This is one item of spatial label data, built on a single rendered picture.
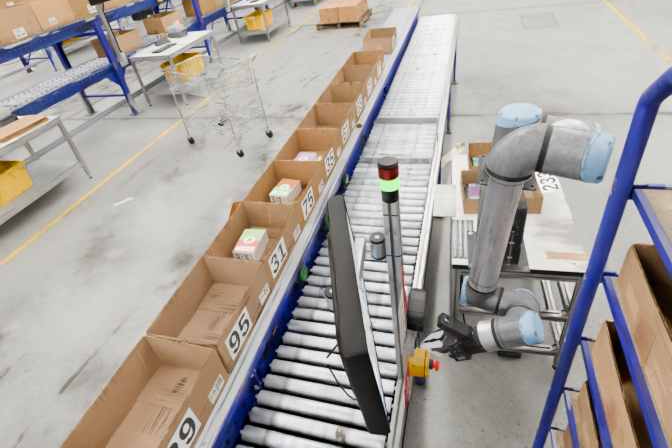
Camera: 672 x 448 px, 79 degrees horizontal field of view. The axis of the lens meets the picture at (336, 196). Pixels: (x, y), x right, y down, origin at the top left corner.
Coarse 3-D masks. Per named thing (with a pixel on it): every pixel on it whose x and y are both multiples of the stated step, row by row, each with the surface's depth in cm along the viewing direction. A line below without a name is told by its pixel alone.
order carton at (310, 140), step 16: (304, 128) 261; (320, 128) 258; (336, 128) 255; (288, 144) 252; (304, 144) 268; (320, 144) 265; (336, 144) 250; (304, 160) 227; (320, 160) 225; (336, 160) 252
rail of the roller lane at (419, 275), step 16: (448, 80) 376; (448, 96) 352; (432, 176) 251; (432, 192) 238; (432, 208) 226; (416, 272) 189; (416, 336) 170; (400, 384) 147; (400, 400) 143; (400, 416) 138; (400, 432) 134
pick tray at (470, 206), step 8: (464, 176) 236; (472, 176) 235; (464, 184) 238; (528, 192) 223; (536, 192) 216; (464, 200) 213; (472, 200) 212; (528, 200) 206; (536, 200) 205; (464, 208) 216; (472, 208) 215; (528, 208) 209; (536, 208) 208
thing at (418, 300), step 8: (416, 288) 138; (408, 296) 137; (416, 296) 135; (424, 296) 135; (408, 304) 134; (416, 304) 133; (424, 304) 132; (408, 312) 131; (416, 312) 131; (424, 312) 131; (408, 320) 132; (416, 320) 131; (424, 320) 130
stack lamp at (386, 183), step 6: (378, 168) 98; (396, 168) 97; (378, 174) 99; (384, 174) 97; (390, 174) 97; (396, 174) 97; (384, 180) 98; (390, 180) 98; (396, 180) 98; (384, 186) 99; (390, 186) 99; (396, 186) 99
